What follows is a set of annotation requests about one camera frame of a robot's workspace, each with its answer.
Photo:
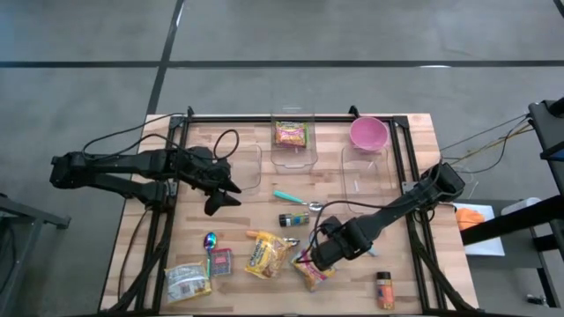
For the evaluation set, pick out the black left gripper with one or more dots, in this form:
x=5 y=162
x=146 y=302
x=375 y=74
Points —
x=205 y=169

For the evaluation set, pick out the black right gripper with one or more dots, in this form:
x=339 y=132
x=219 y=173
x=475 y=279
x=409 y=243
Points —
x=341 y=242

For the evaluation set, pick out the beef flavour ramen packet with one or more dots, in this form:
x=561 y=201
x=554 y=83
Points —
x=315 y=277

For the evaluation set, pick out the iridescent rainbow spoon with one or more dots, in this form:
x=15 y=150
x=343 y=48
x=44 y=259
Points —
x=210 y=241

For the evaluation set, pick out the green label spice jar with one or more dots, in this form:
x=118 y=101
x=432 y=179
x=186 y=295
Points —
x=294 y=219

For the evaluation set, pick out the orange spice jar black cap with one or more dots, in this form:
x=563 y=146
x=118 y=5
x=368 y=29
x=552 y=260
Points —
x=384 y=292

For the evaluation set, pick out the small red packet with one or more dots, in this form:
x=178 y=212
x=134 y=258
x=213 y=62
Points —
x=221 y=263

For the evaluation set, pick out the creamy chicken yellow ramen packet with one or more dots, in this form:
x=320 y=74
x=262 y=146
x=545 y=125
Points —
x=266 y=257

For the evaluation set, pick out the grey yellow ramen packet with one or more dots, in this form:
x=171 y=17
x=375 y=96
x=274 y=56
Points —
x=187 y=284

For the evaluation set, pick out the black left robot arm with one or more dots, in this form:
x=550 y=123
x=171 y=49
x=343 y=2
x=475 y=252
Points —
x=114 y=163

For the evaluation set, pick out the clear plastic storage bin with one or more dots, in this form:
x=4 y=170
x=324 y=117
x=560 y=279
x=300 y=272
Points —
x=365 y=185
x=251 y=171
x=293 y=158

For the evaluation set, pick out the lime shrimp ramen packet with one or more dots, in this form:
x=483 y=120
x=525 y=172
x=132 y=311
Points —
x=291 y=134

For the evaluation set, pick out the pink plastic bowl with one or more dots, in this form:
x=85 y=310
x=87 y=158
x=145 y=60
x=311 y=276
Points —
x=369 y=133

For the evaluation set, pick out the orange cloth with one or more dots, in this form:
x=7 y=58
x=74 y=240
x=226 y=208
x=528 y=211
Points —
x=469 y=218

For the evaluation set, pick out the white paper sheet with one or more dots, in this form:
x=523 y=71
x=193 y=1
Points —
x=484 y=246

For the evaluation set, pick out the white plastic container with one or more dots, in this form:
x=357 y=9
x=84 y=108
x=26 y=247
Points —
x=522 y=204

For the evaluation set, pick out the black side stand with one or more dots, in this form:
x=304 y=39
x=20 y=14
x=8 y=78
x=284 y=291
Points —
x=551 y=127

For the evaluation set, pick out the black aluminium table frame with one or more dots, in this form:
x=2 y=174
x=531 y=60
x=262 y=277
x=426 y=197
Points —
x=229 y=118

